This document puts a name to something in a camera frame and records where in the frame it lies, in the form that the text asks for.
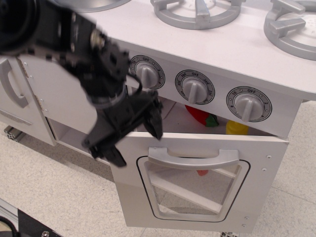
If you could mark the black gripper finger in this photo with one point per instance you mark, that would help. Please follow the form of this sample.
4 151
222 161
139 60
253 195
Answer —
113 156
153 123

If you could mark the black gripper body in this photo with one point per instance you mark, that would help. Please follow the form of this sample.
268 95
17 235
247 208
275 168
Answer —
117 118

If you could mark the silver oven door handle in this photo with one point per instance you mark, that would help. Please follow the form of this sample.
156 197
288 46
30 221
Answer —
160 156

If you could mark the white oven door with window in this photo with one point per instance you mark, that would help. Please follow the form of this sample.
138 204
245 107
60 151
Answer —
227 199

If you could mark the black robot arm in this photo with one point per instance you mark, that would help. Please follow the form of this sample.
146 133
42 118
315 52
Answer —
45 29

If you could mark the left grey stove knob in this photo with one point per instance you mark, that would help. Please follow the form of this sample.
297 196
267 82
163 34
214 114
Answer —
148 71

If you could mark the grey stove knob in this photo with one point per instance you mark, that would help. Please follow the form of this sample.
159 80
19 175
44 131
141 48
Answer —
249 104
148 71
195 87

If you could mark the red toy pepper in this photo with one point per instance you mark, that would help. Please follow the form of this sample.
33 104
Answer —
205 118

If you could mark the middle grey stove knob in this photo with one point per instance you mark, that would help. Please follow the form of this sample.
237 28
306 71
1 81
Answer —
195 87

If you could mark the white middle cabinet door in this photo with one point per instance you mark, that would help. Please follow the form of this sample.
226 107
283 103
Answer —
60 94

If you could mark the white cabinet door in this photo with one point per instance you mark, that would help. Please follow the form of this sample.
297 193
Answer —
60 94
19 107

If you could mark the orange red toy food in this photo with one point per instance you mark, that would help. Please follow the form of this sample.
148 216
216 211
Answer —
202 172

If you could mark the yellow toy bottle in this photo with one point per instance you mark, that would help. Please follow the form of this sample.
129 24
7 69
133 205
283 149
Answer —
235 128

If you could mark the white left cabinet door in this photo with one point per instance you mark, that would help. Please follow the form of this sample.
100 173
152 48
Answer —
19 107

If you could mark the right grey stove knob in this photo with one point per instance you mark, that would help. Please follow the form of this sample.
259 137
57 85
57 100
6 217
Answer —
249 104

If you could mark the middle silver burner grate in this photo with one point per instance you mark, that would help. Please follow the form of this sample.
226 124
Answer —
202 20

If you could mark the silver burner grate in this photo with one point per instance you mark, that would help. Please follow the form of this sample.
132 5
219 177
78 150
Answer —
202 20
291 26

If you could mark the right silver burner grate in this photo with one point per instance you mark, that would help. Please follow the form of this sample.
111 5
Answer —
291 26

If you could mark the aluminium frame rail left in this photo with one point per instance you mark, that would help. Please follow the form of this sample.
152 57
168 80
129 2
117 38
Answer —
14 134

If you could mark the aluminium frame rail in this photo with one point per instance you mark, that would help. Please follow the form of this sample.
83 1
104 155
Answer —
229 234
14 134

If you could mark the silver left cabinet handle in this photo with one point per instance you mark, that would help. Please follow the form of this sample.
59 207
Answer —
18 100

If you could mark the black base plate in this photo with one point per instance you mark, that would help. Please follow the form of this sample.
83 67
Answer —
30 227

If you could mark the aluminium frame rail right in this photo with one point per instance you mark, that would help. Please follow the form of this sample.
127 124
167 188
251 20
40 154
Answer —
229 234

